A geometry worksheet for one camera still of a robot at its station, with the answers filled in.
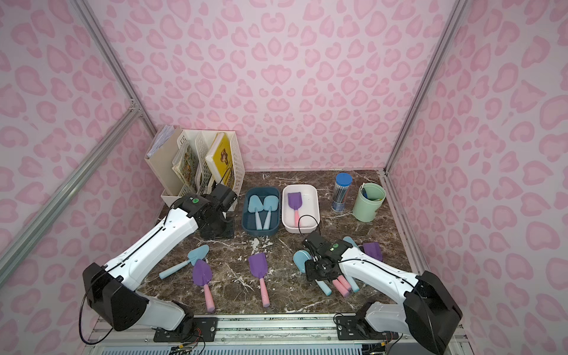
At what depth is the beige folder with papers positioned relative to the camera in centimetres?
88

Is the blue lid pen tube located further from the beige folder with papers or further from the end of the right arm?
the beige folder with papers

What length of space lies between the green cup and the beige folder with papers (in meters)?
0.79

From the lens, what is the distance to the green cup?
93 centimetres
